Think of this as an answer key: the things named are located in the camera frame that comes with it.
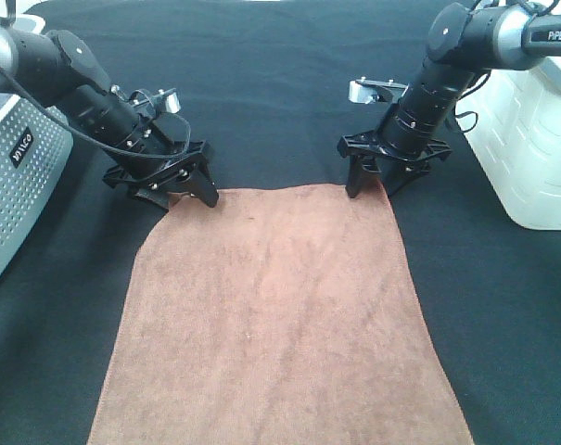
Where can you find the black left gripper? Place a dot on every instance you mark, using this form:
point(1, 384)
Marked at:
point(153, 163)

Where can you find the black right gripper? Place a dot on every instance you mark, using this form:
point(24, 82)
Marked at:
point(364, 148)

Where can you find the brown microfibre towel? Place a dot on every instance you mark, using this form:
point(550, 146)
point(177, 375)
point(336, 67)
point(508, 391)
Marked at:
point(282, 316)

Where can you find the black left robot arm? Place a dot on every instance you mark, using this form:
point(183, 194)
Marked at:
point(58, 69)

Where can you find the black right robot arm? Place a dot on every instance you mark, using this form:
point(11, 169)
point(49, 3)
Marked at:
point(463, 45)

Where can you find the white plastic basket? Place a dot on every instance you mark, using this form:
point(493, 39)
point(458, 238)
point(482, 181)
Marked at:
point(517, 142)

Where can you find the grey perforated laundry basket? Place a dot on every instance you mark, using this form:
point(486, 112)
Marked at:
point(33, 154)

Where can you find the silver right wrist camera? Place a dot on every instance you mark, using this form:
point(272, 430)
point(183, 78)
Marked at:
point(365, 91)

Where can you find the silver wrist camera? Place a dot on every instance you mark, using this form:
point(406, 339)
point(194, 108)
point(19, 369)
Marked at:
point(365, 91)
point(165, 101)

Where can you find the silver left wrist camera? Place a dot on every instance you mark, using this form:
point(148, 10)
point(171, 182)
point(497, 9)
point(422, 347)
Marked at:
point(165, 101)

